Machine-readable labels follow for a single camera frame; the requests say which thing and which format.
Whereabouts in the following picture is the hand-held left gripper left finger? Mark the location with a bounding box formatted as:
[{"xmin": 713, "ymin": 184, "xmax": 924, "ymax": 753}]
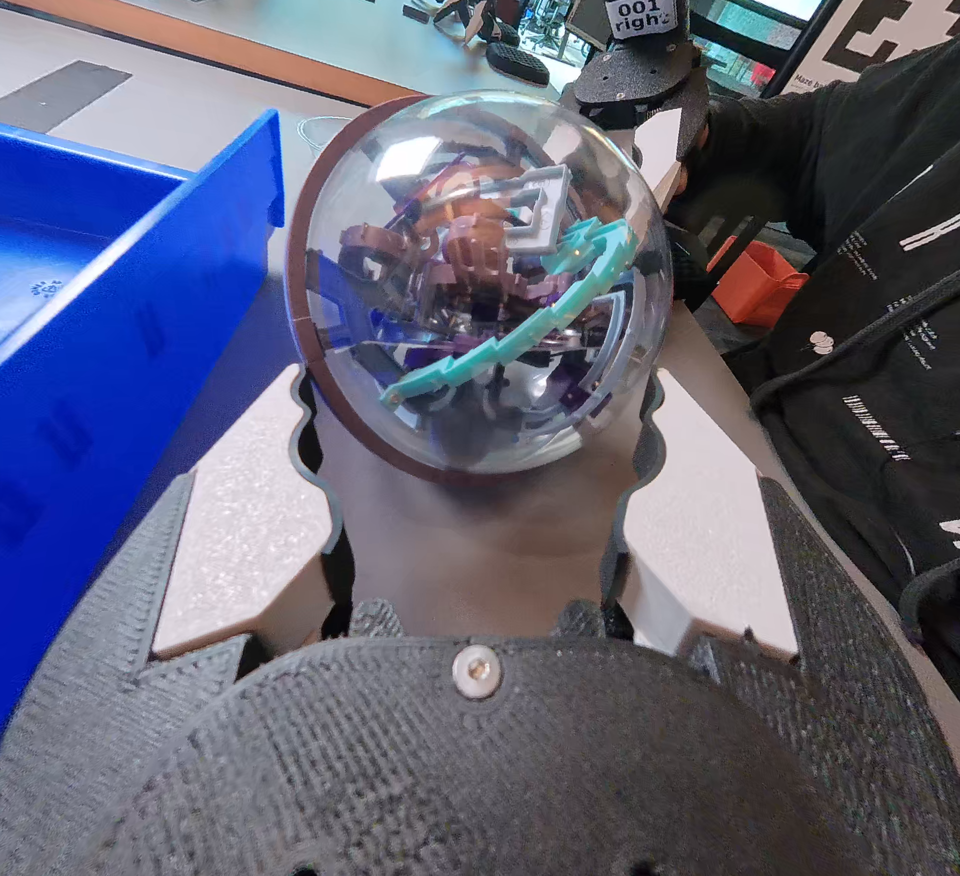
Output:
[{"xmin": 150, "ymin": 364, "xmax": 355, "ymax": 661}]

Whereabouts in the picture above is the blue plastic bin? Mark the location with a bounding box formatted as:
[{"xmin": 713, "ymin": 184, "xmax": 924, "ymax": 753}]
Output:
[{"xmin": 0, "ymin": 109, "xmax": 286, "ymax": 727}]

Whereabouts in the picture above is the black screen on stand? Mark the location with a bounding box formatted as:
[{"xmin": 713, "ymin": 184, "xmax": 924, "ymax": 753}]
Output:
[{"xmin": 564, "ymin": 0, "xmax": 612, "ymax": 52}]

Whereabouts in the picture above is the orange plastic bin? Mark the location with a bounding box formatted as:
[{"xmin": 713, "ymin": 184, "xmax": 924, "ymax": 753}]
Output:
[{"xmin": 708, "ymin": 240, "xmax": 811, "ymax": 327}]

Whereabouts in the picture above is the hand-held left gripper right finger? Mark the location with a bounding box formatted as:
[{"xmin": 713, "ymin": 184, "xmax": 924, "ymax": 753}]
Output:
[{"xmin": 600, "ymin": 368, "xmax": 801, "ymax": 663}]

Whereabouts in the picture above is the black mesh office chair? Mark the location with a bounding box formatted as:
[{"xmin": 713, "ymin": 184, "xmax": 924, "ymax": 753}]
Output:
[{"xmin": 686, "ymin": 0, "xmax": 811, "ymax": 97}]

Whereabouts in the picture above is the clear plastic maze ball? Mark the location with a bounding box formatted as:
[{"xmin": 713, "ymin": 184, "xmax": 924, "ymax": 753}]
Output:
[{"xmin": 283, "ymin": 90, "xmax": 675, "ymax": 489}]

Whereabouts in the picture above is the black oval wrist rest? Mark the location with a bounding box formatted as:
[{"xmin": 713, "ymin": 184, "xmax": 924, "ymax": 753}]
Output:
[{"xmin": 486, "ymin": 41, "xmax": 552, "ymax": 87}]

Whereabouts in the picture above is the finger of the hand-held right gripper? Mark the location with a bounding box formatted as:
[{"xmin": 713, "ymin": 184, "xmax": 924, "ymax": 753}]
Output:
[{"xmin": 633, "ymin": 108, "xmax": 687, "ymax": 215}]

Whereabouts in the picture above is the orange-edged grey desk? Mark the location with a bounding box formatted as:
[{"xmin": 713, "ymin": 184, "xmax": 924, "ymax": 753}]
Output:
[{"xmin": 0, "ymin": 0, "xmax": 594, "ymax": 108}]

